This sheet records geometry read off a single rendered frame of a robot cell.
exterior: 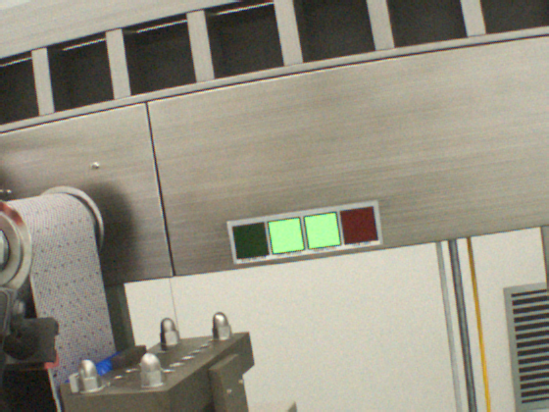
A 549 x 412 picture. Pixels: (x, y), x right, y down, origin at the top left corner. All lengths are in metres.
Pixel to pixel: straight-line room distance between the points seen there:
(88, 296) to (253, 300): 2.56
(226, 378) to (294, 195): 0.32
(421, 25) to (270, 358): 2.66
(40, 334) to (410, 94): 0.68
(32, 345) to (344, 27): 0.74
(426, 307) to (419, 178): 2.43
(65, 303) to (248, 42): 0.55
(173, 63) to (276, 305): 2.44
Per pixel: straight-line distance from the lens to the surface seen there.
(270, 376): 4.17
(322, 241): 1.61
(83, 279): 1.58
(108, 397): 1.37
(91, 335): 1.59
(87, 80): 1.82
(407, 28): 1.67
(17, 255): 1.43
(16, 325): 1.25
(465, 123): 1.57
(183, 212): 1.67
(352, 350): 4.07
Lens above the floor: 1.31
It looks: 3 degrees down
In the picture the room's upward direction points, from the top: 9 degrees counter-clockwise
